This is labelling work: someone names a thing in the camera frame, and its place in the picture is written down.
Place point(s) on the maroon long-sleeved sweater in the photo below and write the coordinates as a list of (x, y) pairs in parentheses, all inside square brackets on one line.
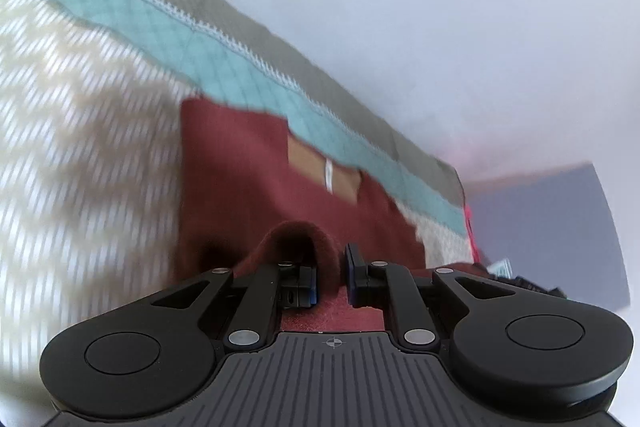
[(240, 167)]

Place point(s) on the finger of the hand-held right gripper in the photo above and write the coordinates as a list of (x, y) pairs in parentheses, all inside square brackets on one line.
[(530, 283)]

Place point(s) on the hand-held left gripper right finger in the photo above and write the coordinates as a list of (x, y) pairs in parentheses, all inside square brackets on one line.
[(351, 277)]

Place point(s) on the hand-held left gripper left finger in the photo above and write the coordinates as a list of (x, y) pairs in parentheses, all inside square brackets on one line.
[(311, 287)]

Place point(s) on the pink mattress sheet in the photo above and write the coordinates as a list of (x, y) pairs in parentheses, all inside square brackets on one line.
[(470, 227)]

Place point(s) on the patterned beige teal bedsheet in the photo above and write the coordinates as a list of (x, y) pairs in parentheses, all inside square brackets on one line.
[(75, 107)]

